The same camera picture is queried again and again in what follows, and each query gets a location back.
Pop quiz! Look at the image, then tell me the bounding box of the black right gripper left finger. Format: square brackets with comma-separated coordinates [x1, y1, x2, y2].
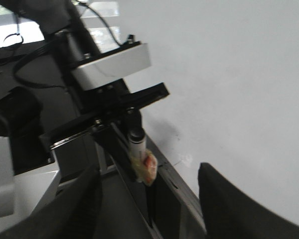
[0, 164, 102, 239]

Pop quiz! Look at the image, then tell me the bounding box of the black whiteboard marker with tape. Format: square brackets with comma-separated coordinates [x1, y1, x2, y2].
[127, 109, 158, 187]

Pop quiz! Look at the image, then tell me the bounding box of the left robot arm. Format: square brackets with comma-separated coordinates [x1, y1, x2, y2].
[0, 0, 169, 239]

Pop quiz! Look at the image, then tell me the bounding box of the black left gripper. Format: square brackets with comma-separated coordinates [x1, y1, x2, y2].
[40, 79, 169, 182]

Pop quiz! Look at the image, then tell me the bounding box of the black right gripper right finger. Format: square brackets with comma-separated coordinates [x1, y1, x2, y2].
[198, 163, 299, 239]

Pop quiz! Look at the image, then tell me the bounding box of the black cable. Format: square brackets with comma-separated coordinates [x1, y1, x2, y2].
[0, 0, 123, 89]

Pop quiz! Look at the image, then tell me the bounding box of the aluminium whiteboard tray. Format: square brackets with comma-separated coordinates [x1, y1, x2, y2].
[95, 136, 207, 239]

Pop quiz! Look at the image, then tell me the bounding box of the white whiteboard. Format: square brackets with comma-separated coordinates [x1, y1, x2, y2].
[117, 0, 299, 225]

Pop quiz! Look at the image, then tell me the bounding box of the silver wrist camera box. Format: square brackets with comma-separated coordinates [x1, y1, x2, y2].
[72, 43, 151, 91]

